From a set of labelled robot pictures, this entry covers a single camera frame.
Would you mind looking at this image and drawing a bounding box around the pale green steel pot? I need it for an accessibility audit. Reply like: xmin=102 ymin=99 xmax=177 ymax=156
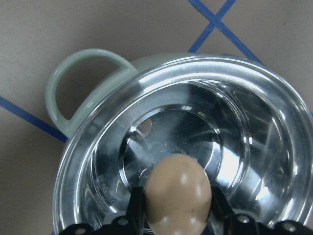
xmin=45 ymin=49 xmax=313 ymax=234

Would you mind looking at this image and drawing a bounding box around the brown egg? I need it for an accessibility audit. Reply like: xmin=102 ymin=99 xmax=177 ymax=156
xmin=145 ymin=154 xmax=212 ymax=235

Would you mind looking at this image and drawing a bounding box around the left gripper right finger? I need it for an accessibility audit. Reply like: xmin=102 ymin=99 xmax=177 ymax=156
xmin=209 ymin=186 xmax=313 ymax=235

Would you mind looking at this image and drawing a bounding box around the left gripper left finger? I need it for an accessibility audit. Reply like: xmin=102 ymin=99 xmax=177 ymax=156
xmin=60 ymin=187 xmax=145 ymax=235

